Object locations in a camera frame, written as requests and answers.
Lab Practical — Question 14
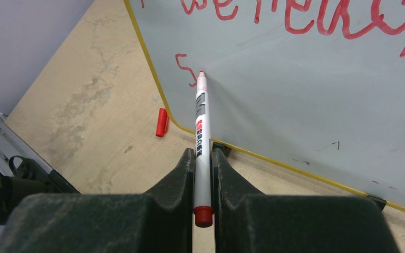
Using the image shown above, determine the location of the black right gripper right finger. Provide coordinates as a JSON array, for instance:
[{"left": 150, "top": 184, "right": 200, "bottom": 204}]
[{"left": 213, "top": 149, "right": 399, "bottom": 252}]

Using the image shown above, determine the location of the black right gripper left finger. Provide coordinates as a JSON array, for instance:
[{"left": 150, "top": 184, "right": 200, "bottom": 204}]
[{"left": 0, "top": 148, "right": 195, "bottom": 252}]

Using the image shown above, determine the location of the white red whiteboard marker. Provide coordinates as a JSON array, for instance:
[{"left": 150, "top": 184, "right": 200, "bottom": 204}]
[{"left": 193, "top": 71, "right": 214, "bottom": 228}]

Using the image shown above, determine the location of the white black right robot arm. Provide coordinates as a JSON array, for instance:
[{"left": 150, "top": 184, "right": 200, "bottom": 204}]
[{"left": 0, "top": 149, "right": 399, "bottom": 252}]

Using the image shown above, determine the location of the red marker cap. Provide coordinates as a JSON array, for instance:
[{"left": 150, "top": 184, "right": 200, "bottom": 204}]
[{"left": 156, "top": 108, "right": 169, "bottom": 138}]

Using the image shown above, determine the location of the yellow framed whiteboard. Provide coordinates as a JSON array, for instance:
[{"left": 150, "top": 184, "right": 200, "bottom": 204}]
[{"left": 125, "top": 1, "right": 405, "bottom": 211}]

